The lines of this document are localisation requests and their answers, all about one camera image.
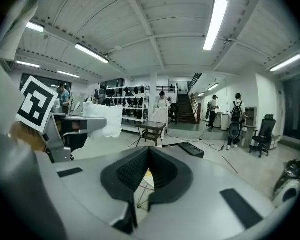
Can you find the white and black device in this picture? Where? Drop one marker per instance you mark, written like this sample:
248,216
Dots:
288,191

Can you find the grey desk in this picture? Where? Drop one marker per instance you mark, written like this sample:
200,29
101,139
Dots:
248,134

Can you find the white item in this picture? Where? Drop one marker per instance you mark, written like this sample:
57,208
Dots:
111,119

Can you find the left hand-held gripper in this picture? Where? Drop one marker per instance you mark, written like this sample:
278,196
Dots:
36,104

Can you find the person's white shirt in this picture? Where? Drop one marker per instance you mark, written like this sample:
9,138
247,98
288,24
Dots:
3,96

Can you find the ceiling fan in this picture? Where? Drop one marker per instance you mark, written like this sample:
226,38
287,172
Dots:
227,41

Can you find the black box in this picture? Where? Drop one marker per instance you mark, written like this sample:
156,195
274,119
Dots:
191,150

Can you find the wooden staircase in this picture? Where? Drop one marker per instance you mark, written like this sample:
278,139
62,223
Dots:
186,111

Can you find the black mezzanine railing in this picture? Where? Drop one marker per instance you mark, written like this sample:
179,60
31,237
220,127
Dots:
195,81

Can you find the black backpack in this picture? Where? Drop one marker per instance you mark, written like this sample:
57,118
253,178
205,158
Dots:
236,111

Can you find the small dark table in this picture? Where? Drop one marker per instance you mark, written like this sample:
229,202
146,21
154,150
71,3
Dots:
151,125

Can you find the white cloth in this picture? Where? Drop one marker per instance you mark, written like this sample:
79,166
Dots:
159,119

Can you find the grey storage bin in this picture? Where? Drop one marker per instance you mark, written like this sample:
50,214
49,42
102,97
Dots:
275,142

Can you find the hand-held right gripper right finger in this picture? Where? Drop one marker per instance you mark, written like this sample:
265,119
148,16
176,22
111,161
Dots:
202,184

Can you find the black rounded case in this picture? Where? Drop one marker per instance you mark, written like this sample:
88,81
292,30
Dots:
235,130

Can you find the person's left forearm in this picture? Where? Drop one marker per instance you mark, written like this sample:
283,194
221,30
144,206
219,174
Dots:
25,136

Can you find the white shelf with black items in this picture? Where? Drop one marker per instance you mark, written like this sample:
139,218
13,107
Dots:
132,104

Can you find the white cabinet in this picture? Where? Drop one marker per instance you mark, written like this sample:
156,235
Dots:
224,121

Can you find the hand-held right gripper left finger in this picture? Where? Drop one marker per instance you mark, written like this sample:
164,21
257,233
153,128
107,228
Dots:
90,181

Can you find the wooden cubby cabinet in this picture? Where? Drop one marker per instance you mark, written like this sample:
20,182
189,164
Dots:
251,115

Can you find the black office chair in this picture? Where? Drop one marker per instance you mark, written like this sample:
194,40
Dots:
265,131
174,111

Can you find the long ceiling light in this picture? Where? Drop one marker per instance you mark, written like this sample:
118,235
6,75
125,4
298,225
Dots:
27,64
215,24
91,53
286,62
68,74
213,87
35,27

